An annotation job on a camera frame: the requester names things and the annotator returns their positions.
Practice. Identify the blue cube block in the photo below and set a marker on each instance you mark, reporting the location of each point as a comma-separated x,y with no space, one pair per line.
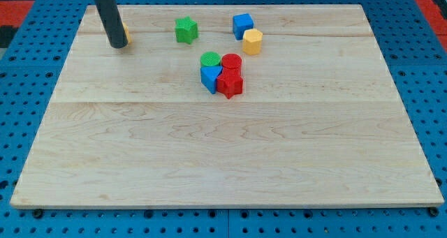
241,23

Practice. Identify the red star block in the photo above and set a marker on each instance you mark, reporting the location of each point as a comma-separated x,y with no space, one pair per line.
230,85

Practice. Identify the yellow heart block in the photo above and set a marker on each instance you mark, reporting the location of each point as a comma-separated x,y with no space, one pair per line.
127,33

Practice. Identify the blue triangle block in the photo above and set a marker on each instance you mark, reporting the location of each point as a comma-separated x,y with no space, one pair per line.
208,77

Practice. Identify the green star block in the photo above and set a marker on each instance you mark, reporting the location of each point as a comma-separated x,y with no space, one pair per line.
186,30

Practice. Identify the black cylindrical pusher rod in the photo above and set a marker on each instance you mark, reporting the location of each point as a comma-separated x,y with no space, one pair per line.
112,23

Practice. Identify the red cylinder block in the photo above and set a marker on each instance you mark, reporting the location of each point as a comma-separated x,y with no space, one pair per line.
232,64

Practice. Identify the yellow hexagon block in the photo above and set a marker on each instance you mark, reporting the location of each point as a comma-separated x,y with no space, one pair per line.
252,41

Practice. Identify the green cylinder block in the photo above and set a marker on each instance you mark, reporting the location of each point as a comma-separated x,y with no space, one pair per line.
210,59

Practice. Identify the light wooden board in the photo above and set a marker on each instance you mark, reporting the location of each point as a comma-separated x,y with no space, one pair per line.
320,123

